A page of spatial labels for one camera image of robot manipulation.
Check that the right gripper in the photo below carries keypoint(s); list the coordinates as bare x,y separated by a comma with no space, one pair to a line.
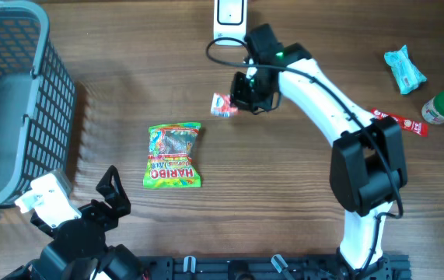
239,98

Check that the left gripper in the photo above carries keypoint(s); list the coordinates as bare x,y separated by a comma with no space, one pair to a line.
116,197

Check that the red white small carton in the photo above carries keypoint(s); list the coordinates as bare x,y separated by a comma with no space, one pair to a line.
221,106

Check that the Haribo gummy candy bag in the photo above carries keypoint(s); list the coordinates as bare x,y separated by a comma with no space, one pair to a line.
169,162

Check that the white teal snack packet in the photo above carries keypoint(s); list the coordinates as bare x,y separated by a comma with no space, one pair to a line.
406,74

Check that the small red item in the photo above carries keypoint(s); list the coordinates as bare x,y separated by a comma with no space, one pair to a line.
417,127

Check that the green lid jar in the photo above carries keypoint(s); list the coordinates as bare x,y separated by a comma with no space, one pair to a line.
433,110

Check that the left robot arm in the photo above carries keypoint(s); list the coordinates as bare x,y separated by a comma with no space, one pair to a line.
78,248

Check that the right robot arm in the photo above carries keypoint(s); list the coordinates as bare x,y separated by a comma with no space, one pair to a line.
367,167

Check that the white barcode scanner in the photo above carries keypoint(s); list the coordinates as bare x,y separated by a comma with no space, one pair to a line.
229,21

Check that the grey plastic mesh basket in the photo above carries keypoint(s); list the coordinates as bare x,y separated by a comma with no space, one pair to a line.
37,100

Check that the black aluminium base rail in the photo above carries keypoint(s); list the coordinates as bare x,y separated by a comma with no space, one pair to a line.
308,267

